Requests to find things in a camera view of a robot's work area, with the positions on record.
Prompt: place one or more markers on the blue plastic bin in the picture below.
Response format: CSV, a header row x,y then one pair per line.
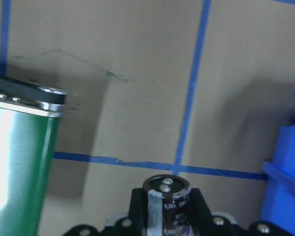
x,y
279,201

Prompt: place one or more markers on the green conveyor belt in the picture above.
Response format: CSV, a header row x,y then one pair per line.
x,y
29,119

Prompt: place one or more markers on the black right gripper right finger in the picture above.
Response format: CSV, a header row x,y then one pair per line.
x,y
199,213

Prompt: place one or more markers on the small black capacitor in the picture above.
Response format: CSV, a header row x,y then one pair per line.
x,y
168,197

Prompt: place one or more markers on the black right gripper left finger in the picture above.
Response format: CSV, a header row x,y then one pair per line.
x,y
138,212

